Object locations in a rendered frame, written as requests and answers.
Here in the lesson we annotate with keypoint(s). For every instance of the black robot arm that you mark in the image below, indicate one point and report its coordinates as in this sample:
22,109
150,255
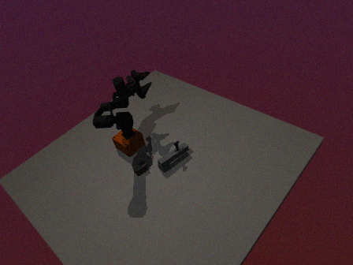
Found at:
123,120

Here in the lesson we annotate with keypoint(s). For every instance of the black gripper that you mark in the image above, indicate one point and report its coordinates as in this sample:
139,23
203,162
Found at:
134,87

